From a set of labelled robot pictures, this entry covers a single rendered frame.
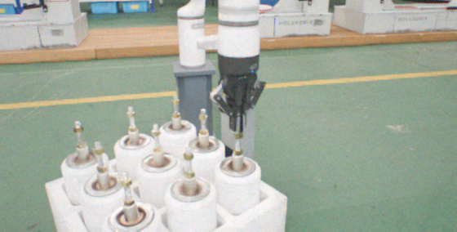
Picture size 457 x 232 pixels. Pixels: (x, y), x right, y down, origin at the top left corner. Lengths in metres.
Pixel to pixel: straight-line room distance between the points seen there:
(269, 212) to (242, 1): 0.42
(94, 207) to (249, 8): 0.44
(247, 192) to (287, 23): 2.29
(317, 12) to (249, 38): 2.48
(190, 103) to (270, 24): 1.72
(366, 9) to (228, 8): 2.76
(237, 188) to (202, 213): 0.09
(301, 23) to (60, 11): 1.88
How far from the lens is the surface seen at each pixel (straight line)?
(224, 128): 0.93
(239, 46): 0.56
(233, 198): 0.69
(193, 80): 1.17
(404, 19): 3.44
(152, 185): 0.70
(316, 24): 2.97
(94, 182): 0.70
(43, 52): 2.73
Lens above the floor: 0.64
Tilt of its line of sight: 23 degrees down
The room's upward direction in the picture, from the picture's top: straight up
